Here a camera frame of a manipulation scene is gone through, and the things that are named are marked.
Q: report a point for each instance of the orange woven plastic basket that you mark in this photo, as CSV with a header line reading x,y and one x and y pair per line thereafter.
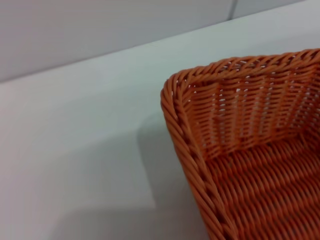
x,y
252,175

